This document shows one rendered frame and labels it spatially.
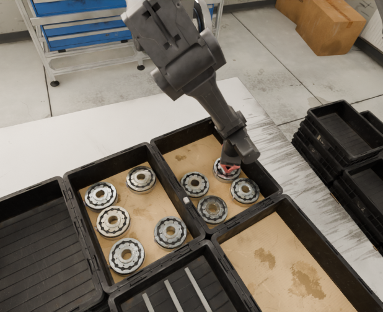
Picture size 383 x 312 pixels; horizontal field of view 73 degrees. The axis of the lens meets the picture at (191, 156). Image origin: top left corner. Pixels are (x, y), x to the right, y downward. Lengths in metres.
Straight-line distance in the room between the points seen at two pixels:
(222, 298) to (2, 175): 0.97
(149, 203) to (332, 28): 2.92
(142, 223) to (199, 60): 0.62
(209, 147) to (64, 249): 0.62
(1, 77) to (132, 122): 1.98
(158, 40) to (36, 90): 2.48
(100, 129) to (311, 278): 1.05
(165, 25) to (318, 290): 0.82
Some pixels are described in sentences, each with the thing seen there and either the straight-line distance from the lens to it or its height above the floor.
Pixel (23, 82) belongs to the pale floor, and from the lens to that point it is 2.97.
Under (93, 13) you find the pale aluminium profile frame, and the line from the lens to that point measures 2.50.
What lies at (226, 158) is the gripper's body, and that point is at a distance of 0.87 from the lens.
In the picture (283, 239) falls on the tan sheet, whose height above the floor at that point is 0.83.
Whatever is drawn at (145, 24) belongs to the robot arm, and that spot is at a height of 1.48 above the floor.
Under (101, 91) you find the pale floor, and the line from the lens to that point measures 2.64.
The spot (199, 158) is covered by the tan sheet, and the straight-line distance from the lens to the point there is 1.02.
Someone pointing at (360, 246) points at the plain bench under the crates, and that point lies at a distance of 1.23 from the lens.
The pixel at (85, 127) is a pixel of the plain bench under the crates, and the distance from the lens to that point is 1.35.
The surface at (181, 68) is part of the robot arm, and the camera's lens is 0.40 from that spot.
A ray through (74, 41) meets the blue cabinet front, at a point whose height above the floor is 0.37.
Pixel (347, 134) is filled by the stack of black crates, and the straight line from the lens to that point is 1.91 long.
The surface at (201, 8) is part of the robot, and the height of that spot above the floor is 1.22.
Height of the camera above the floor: 1.65
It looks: 53 degrees down
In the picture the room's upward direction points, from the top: 7 degrees clockwise
